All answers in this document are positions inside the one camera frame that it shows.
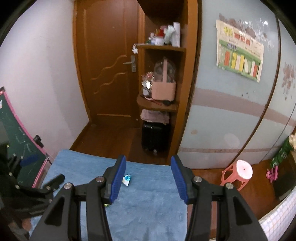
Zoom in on colourful wall poster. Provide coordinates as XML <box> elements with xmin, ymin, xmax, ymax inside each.
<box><xmin>216</xmin><ymin>20</ymin><xmax>264</xmax><ymax>82</ymax></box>

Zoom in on green chalkboard pink frame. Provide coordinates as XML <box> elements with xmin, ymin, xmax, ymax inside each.
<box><xmin>1</xmin><ymin>87</ymin><xmax>51</xmax><ymax>188</ymax></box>

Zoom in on pink basket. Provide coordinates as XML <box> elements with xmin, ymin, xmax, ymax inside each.
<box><xmin>152</xmin><ymin>57</ymin><xmax>177</xmax><ymax>101</ymax></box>

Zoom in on green bag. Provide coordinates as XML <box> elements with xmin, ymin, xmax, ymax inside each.
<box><xmin>271</xmin><ymin>135</ymin><xmax>295</xmax><ymax>168</ymax></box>

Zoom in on blue fuzzy table cloth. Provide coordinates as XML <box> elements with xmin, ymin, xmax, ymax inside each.
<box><xmin>43</xmin><ymin>150</ymin><xmax>187</xmax><ymax>240</ymax></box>

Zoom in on brown wooden door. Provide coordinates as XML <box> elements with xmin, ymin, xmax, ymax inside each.
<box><xmin>74</xmin><ymin>1</ymin><xmax>139</xmax><ymax>128</ymax></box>

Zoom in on dark wooden nightstand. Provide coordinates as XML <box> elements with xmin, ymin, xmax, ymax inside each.
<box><xmin>273</xmin><ymin>151</ymin><xmax>295</xmax><ymax>202</ymax></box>

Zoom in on black bag under shelf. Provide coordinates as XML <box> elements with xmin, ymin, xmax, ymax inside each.
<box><xmin>141</xmin><ymin>121</ymin><xmax>171</xmax><ymax>158</ymax></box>

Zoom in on pink toy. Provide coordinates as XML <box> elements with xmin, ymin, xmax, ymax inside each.
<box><xmin>266</xmin><ymin>166</ymin><xmax>278</xmax><ymax>183</ymax></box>

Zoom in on pink plastic stool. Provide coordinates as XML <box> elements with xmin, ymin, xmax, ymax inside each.
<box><xmin>220</xmin><ymin>160</ymin><xmax>253</xmax><ymax>191</ymax></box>

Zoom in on folded pink cloth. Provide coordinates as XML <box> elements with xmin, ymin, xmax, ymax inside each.
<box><xmin>140</xmin><ymin>109</ymin><xmax>170</xmax><ymax>125</ymax></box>

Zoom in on blue candy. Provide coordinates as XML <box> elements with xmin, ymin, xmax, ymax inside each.
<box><xmin>122</xmin><ymin>174</ymin><xmax>131</xmax><ymax>186</ymax></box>

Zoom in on white checked pillow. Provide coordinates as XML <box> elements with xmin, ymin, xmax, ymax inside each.
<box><xmin>259</xmin><ymin>188</ymin><xmax>296</xmax><ymax>240</ymax></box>

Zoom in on bottles on top shelf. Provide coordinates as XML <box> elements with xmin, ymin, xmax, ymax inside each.
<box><xmin>145</xmin><ymin>22</ymin><xmax>181</xmax><ymax>48</ymax></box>

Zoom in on wooden shelf unit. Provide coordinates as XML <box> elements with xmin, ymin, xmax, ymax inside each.
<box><xmin>130</xmin><ymin>1</ymin><xmax>201</xmax><ymax>165</ymax></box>

